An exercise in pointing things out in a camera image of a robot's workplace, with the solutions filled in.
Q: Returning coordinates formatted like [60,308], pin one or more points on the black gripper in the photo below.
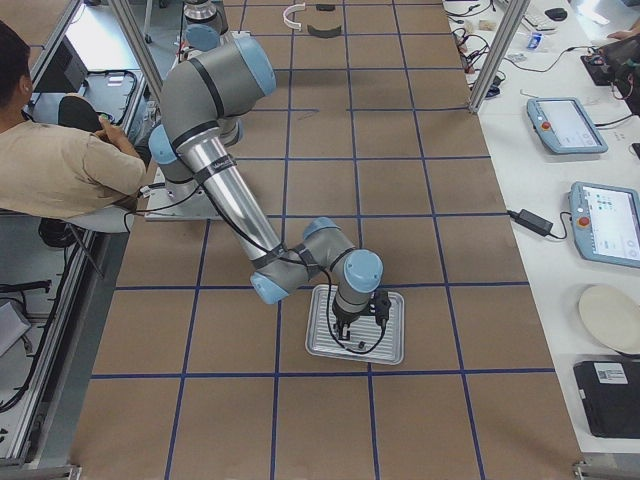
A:
[345,319]

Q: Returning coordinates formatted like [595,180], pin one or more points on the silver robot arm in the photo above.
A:
[206,24]
[198,97]

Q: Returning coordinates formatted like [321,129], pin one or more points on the ribbed silver metal tray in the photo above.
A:
[382,346]

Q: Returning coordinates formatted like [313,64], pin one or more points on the black power adapter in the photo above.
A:
[531,221]

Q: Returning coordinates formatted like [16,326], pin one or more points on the white round stool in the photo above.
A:
[111,219]

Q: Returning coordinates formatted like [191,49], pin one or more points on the beige round plate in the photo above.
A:
[611,317]

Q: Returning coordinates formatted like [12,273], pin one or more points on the black box with label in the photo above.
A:
[610,397]

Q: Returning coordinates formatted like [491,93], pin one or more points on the lower blue teach pendant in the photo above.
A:
[605,223]

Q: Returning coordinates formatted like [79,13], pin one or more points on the blue teach pendant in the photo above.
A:
[564,127]
[605,223]

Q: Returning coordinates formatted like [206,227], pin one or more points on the olive brake shoe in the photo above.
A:
[324,33]

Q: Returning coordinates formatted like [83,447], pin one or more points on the upper blue teach pendant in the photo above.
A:
[564,127]

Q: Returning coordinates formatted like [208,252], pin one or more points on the white curved plastic part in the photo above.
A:
[289,13]

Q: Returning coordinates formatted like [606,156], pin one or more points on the person in beige shirt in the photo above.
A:
[79,165]

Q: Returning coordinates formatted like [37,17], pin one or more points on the black computer mouse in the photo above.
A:
[557,14]

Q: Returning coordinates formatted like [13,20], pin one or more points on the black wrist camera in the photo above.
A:
[380,307]

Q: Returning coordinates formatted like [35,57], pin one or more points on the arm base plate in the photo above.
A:
[178,202]
[234,34]

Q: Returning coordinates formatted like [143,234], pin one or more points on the aluminium frame post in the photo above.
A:
[503,37]

